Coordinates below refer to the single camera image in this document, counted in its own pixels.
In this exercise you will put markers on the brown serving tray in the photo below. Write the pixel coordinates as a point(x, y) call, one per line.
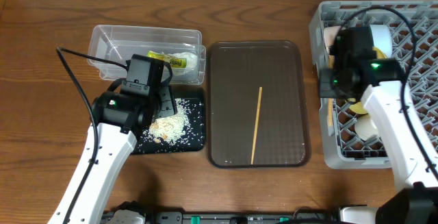
point(236, 71)

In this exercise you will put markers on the wooden chopstick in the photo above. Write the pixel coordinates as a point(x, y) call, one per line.
point(330, 113)
point(254, 144)

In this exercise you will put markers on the pale green cup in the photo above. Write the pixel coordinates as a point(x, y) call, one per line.
point(365, 128)

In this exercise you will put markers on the black tray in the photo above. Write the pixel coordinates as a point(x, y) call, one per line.
point(150, 148)

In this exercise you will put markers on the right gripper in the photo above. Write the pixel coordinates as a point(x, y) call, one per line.
point(326, 89)

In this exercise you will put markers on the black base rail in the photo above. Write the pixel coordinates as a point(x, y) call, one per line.
point(168, 215)

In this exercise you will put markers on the yellow plate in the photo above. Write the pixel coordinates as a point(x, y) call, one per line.
point(358, 107)

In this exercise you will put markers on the pink bowl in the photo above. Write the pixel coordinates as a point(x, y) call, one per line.
point(329, 34)

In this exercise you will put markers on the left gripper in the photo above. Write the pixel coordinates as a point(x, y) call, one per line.
point(168, 104)

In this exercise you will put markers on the pile of rice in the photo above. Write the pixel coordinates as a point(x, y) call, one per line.
point(184, 128)

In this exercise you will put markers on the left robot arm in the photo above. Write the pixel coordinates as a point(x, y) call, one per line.
point(119, 117)

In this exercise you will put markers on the green snack wrapper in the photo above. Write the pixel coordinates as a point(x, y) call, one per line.
point(175, 62)

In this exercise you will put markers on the grey dishwasher rack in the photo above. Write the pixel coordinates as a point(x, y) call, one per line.
point(413, 28)

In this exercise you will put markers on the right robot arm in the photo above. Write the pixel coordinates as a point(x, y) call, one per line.
point(413, 158)

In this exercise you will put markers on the clear plastic bin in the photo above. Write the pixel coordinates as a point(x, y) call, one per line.
point(117, 43)

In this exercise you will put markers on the light blue bowl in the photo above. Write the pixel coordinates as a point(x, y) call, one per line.
point(382, 39)

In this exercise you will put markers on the white napkin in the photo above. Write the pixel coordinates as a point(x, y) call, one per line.
point(191, 61)

